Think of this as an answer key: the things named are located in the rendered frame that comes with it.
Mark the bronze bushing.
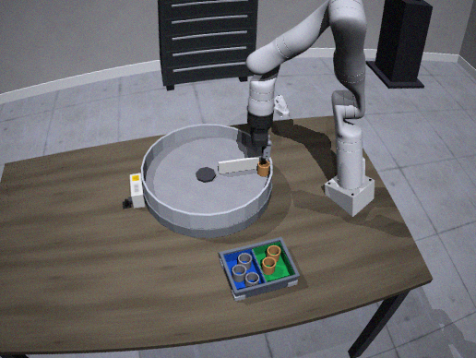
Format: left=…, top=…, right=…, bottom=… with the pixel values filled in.
left=262, top=257, right=276, bottom=275
left=257, top=160, right=270, bottom=177
left=267, top=245, right=280, bottom=262

